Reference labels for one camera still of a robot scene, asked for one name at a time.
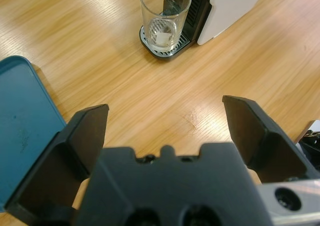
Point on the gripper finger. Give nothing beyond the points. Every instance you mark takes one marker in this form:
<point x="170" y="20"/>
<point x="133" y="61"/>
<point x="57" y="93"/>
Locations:
<point x="262" y="148"/>
<point x="57" y="166"/>

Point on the clear drinking glass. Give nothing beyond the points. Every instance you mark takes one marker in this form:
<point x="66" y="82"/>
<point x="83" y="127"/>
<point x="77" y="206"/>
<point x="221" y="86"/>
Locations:
<point x="150" y="18"/>

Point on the white coffee machine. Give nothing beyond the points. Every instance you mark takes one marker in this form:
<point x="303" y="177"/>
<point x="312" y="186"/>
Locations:
<point x="225" y="10"/>

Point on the teal plastic tray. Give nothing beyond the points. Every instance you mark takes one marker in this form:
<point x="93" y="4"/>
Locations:
<point x="22" y="105"/>

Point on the metal drip tray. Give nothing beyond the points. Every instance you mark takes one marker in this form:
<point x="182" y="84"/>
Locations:
<point x="165" y="55"/>

